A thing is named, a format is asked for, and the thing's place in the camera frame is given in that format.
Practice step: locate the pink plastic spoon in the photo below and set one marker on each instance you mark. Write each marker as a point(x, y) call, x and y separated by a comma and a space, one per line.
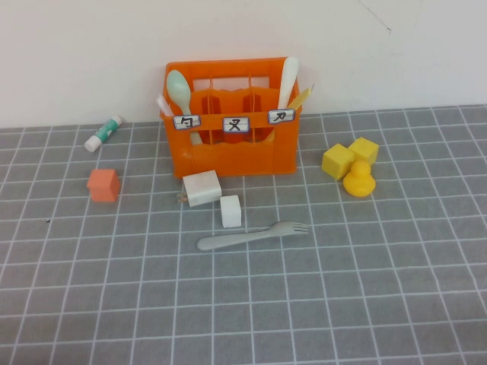
point(163, 104)

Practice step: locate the mint green plastic spoon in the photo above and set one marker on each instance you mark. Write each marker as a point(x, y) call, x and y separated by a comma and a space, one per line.
point(179, 89)

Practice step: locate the orange plastic cutlery holder crate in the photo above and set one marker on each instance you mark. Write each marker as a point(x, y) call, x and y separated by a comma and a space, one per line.
point(228, 159)

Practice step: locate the white cube block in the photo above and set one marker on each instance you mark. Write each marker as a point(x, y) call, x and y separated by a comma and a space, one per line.
point(231, 211)

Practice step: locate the white charger plug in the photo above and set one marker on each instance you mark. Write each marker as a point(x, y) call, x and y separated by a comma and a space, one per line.
point(203, 188)

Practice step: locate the grey plastic fork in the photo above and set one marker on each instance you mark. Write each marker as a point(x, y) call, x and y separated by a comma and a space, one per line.
point(236, 240)

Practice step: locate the paper label marked fork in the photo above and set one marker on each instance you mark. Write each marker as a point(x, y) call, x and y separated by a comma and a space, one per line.
point(236, 124)

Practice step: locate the paper label marked knife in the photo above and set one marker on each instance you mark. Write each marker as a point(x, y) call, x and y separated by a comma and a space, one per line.
point(281, 116)

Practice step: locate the paper label marked spoon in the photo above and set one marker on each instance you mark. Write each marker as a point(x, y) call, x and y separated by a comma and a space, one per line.
point(186, 122)

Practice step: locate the yellow cube block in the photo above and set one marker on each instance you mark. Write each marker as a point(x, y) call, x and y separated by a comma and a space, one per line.
point(336, 161)
point(366, 149)

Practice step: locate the yellow plastic knife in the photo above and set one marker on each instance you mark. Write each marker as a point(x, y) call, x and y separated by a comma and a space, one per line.
point(300, 98)

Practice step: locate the yellow rubber duck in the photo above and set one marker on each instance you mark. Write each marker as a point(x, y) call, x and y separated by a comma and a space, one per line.
point(359, 182)

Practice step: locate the white plastic knife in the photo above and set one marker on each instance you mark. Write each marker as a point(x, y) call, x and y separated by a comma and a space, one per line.
point(289, 76)

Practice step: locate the salmon orange toy block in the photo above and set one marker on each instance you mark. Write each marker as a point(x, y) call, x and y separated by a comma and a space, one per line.
point(103, 187)

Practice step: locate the green and white glue stick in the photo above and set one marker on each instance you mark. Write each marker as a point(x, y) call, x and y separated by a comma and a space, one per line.
point(102, 133)

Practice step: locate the grey grid tablecloth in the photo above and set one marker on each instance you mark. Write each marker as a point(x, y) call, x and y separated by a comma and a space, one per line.
point(380, 285)

